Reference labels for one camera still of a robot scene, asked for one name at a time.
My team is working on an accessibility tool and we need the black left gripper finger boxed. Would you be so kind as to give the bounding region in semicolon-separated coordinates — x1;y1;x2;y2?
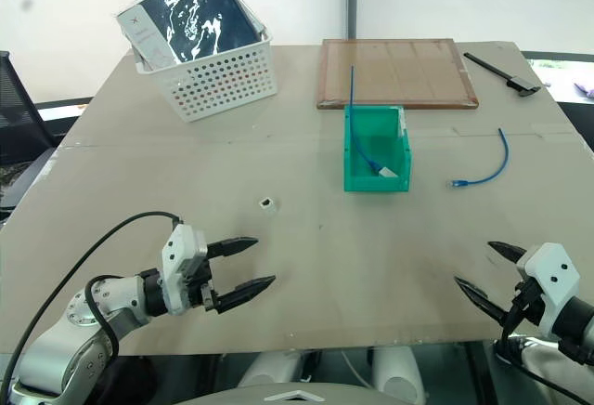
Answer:
213;275;278;316
205;236;260;260

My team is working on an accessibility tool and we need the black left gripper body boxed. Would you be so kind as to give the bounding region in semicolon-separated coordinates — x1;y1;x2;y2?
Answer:
181;255;225;317

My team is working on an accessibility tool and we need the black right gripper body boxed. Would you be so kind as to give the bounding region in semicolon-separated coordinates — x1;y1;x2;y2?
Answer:
503;277;545;333

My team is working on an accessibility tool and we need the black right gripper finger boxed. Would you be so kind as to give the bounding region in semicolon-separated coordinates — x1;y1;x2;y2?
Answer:
453;276;512;328
486;240;529;266

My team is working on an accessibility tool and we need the white rounded robot leg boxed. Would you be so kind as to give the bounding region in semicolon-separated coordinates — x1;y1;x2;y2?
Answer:
369;346;426;398
236;351;308;388

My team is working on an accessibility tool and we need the grey robot torso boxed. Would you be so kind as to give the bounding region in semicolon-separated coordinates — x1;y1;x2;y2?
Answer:
185;379;431;405

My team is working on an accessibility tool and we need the white perforated plastic basket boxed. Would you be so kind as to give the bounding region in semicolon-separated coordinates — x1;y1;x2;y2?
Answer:
134;28;279;124

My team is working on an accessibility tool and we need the green plastic bin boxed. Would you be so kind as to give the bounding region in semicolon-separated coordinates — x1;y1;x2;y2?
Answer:
342;104;412;194

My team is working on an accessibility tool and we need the black caliper tool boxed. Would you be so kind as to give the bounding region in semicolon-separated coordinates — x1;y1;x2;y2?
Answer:
463;51;542;98

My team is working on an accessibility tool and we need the brown wooden board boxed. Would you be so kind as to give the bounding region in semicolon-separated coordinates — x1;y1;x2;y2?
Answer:
316;37;480;111

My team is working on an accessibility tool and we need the dark glossy wrapped package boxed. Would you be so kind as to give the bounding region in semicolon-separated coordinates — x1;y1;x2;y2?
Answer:
115;0;269;72

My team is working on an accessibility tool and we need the black mesh office chair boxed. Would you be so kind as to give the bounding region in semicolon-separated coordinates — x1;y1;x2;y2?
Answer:
0;50;58;165

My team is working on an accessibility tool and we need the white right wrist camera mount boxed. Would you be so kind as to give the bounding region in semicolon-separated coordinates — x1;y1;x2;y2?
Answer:
516;242;582;342

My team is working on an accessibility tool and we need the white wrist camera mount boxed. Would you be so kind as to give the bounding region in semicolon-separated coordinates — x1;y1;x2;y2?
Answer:
161;223;208;317
516;242;582;342

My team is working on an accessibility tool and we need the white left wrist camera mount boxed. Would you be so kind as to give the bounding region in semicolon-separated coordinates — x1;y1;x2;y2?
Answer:
161;223;208;317

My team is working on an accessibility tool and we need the short blue cable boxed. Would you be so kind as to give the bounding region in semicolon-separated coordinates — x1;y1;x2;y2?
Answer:
445;127;510;189

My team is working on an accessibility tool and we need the blue cable with white jack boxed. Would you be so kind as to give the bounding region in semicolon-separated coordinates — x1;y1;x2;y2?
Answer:
348;65;401;179

